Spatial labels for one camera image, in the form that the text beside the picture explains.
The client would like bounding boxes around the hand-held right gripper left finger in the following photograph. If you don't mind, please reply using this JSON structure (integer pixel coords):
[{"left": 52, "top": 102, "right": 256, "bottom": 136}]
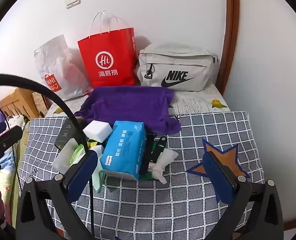
[{"left": 15, "top": 151, "right": 99, "bottom": 240}]

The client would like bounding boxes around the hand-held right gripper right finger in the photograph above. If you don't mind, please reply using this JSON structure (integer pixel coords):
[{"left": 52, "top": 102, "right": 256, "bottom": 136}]
[{"left": 203, "top": 151, "right": 285, "bottom": 240}]

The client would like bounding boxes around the green wipes pack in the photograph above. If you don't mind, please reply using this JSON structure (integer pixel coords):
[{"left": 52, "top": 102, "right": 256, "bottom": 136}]
[{"left": 69, "top": 144, "right": 88, "bottom": 167}]

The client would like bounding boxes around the white sponge block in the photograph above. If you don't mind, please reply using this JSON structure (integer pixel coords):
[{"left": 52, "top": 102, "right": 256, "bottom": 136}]
[{"left": 83, "top": 120, "right": 113, "bottom": 138}]

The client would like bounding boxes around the blue tissue pack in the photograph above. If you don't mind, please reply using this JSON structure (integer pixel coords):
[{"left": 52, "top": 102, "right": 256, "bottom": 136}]
[{"left": 99, "top": 121, "right": 147, "bottom": 181}]

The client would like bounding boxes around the green packet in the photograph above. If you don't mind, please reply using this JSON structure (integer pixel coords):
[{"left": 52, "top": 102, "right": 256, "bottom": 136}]
[{"left": 140, "top": 171, "right": 155, "bottom": 181}]

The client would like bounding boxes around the mint green cloth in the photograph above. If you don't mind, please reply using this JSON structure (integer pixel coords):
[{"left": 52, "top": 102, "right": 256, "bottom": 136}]
[{"left": 91, "top": 145, "right": 106, "bottom": 193}]

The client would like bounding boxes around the yellow black packet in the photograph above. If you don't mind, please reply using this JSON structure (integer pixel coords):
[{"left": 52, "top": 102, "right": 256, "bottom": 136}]
[{"left": 86, "top": 140, "right": 104, "bottom": 151}]

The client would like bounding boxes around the floral bedding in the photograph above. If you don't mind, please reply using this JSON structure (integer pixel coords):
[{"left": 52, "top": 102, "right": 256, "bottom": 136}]
[{"left": 0, "top": 115, "right": 31, "bottom": 227}]

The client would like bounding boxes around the black box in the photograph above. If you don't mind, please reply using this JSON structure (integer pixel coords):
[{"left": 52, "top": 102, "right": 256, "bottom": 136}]
[{"left": 55, "top": 119, "right": 86, "bottom": 153}]

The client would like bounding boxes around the grey checked bedsheet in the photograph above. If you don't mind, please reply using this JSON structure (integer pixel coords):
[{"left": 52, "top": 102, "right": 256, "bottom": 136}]
[{"left": 19, "top": 111, "right": 265, "bottom": 240}]

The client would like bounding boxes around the black long tool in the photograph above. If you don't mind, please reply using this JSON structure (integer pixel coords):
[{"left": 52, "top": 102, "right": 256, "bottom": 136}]
[{"left": 140, "top": 135, "right": 167, "bottom": 176}]

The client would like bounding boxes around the newspaper print sheet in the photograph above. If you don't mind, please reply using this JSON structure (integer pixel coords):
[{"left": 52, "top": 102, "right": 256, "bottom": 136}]
[{"left": 46, "top": 84, "right": 231, "bottom": 117}]

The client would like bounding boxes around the purple towel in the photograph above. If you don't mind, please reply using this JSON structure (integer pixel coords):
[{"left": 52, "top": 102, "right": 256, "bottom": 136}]
[{"left": 74, "top": 86, "right": 181, "bottom": 134}]

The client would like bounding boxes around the white plastic shopping bag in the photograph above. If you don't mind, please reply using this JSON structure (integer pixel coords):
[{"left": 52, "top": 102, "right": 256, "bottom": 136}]
[{"left": 33, "top": 34, "right": 93, "bottom": 102}]

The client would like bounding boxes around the red paper shopping bag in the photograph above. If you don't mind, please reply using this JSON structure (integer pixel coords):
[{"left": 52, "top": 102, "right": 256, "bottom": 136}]
[{"left": 77, "top": 10, "right": 136, "bottom": 88}]

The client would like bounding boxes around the beige waist bag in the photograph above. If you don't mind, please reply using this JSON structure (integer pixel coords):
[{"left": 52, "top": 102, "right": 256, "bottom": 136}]
[{"left": 134, "top": 43, "right": 220, "bottom": 92}]

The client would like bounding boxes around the thick black cable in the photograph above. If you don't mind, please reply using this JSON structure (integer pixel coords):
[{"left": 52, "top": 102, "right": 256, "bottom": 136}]
[{"left": 0, "top": 74, "right": 96, "bottom": 240}]

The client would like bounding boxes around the brown wooden door frame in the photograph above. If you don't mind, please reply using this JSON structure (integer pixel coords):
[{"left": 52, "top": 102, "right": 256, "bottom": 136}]
[{"left": 217, "top": 0, "right": 240, "bottom": 95}]

